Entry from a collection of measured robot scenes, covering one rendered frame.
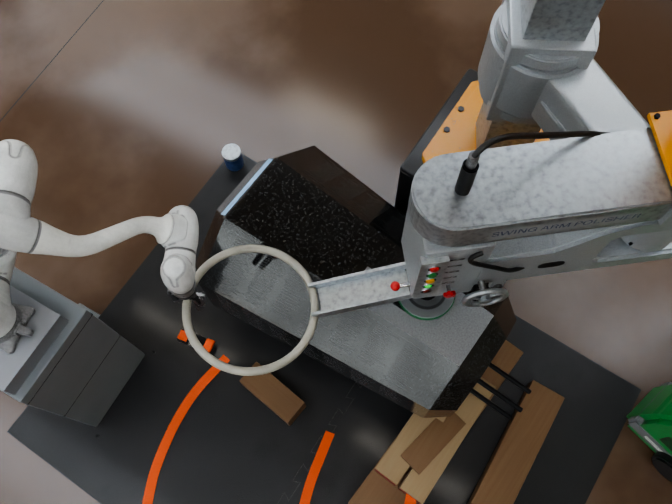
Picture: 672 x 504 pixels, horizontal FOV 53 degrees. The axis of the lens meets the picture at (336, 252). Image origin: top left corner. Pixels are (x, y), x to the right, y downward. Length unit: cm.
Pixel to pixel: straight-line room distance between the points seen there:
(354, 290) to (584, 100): 99
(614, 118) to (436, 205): 73
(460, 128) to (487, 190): 118
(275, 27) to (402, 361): 236
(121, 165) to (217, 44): 93
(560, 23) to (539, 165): 51
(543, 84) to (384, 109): 172
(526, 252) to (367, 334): 78
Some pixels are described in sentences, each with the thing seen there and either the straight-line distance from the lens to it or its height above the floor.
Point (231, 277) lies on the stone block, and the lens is 276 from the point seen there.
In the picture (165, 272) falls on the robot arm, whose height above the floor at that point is 125.
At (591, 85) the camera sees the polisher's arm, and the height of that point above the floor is 147.
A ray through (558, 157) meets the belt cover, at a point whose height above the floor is 169.
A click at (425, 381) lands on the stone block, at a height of 72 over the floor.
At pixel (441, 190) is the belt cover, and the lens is 174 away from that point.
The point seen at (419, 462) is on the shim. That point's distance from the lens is 302.
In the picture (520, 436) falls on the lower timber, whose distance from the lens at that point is 324.
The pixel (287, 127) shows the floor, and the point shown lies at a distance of 381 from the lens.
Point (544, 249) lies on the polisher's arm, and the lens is 206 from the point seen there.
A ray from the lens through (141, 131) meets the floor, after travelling 396.
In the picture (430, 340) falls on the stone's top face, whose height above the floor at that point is 82.
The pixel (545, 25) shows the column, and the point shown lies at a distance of 217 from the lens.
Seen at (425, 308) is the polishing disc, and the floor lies 85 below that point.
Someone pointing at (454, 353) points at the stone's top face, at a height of 82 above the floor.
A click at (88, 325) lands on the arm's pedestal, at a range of 280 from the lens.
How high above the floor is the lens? 324
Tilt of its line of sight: 69 degrees down
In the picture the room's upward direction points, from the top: 3 degrees counter-clockwise
